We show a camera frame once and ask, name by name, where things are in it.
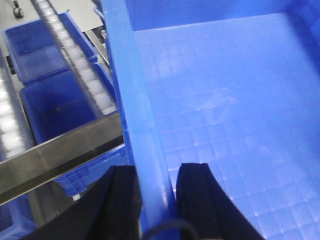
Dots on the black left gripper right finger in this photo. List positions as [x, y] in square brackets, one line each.
[202, 202]

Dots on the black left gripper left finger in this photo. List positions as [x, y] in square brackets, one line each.
[110, 210]

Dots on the large blue bin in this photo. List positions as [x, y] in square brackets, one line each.
[234, 84]

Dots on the stainless steel shelf beam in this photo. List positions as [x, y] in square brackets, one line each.
[39, 165]

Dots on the near small blue bin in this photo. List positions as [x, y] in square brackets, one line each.
[54, 106]

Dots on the small blue bin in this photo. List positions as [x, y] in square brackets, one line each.
[33, 52]
[54, 106]

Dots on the far small blue bin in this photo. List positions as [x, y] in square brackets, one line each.
[33, 52]

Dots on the right roller track rail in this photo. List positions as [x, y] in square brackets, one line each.
[97, 96]

